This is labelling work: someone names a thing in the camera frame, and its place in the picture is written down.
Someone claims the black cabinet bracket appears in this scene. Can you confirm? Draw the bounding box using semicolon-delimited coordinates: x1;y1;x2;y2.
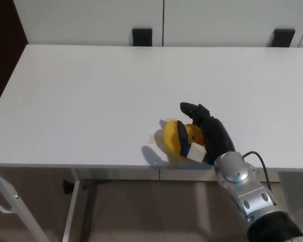
131;28;153;47
272;28;296;48

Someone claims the black floor foot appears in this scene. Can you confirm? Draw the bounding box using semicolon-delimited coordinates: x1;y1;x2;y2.
62;179;74;195

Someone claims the dark brown wall panel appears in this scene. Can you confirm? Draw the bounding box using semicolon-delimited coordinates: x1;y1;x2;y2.
0;0;29;109

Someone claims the yellow rubber duck toy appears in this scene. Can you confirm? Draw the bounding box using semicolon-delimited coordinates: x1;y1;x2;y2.
155;120;206;163

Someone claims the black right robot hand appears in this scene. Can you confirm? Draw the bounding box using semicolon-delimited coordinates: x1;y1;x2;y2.
176;102;237;166

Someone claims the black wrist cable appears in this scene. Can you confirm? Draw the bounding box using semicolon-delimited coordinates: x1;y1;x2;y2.
241;151;273;192

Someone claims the white cabinet panel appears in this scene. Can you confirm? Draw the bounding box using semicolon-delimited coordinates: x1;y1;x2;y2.
12;0;165;47
162;0;303;49

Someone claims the white desk leg with hook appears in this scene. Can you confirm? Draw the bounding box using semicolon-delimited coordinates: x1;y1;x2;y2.
0;170;50;242

